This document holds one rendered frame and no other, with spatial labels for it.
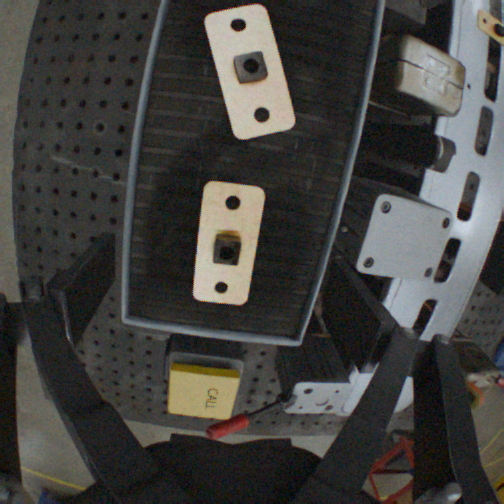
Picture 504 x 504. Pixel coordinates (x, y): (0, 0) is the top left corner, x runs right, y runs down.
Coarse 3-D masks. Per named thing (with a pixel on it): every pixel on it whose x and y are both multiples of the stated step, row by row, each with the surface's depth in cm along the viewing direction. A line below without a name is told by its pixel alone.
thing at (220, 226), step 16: (208, 192) 20; (224, 192) 20; (240, 192) 20; (256, 192) 20; (208, 208) 20; (224, 208) 20; (240, 208) 20; (256, 208) 20; (208, 224) 21; (224, 224) 21; (240, 224) 21; (256, 224) 21; (208, 240) 21; (224, 240) 20; (240, 240) 21; (256, 240) 21; (208, 256) 21; (224, 256) 21; (240, 256) 22; (208, 272) 22; (224, 272) 22; (240, 272) 22; (208, 288) 22; (240, 288) 22
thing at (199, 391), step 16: (176, 368) 26; (192, 368) 26; (208, 368) 27; (176, 384) 26; (192, 384) 26; (208, 384) 26; (224, 384) 26; (176, 400) 27; (192, 400) 27; (208, 400) 27; (224, 400) 27; (208, 416) 28; (224, 416) 28
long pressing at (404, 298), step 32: (448, 0) 28; (480, 0) 27; (448, 32) 30; (480, 32) 29; (480, 64) 31; (480, 96) 33; (448, 128) 35; (480, 160) 37; (416, 192) 38; (448, 192) 38; (480, 192) 38; (480, 224) 40; (480, 256) 42; (384, 288) 44; (416, 288) 43; (448, 288) 44; (448, 320) 47; (352, 384) 49
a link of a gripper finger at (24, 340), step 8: (56, 280) 13; (48, 288) 12; (48, 296) 12; (8, 304) 10; (16, 304) 11; (8, 312) 10; (16, 312) 10; (8, 320) 10; (16, 320) 10; (24, 320) 10; (8, 328) 10; (16, 328) 10; (24, 328) 10; (8, 336) 10; (16, 336) 10; (24, 336) 10; (8, 344) 10; (16, 344) 10; (24, 344) 10
